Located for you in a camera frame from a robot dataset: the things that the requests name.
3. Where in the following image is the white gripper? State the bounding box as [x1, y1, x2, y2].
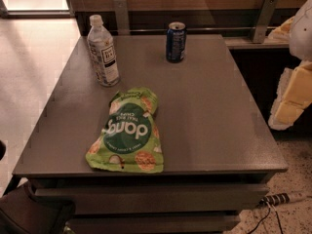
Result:
[268, 0, 312, 131]

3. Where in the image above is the clear plastic water bottle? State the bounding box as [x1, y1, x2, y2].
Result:
[87, 15, 120, 87]

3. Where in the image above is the grey drawer cabinet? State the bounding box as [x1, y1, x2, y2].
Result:
[14, 35, 288, 234]

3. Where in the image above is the blue soda can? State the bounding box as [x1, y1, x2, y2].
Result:
[166, 21, 186, 62]

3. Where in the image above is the green dang chips bag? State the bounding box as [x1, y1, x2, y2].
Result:
[86, 88, 164, 174]

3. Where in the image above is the dark bag lower left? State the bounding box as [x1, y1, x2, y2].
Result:
[0, 182, 75, 234]

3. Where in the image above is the right metal wall bracket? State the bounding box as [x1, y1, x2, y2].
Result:
[251, 0, 279, 44]

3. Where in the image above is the metal wall bracket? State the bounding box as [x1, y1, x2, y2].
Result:
[251, 0, 279, 44]
[113, 0, 130, 35]

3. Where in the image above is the striped cable connector on floor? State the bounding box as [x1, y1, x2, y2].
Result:
[259, 192, 307, 206]

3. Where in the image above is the black cable on floor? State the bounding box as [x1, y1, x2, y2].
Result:
[246, 201, 285, 234]

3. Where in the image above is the left metal wall bracket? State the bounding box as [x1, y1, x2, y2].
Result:
[113, 0, 130, 35]

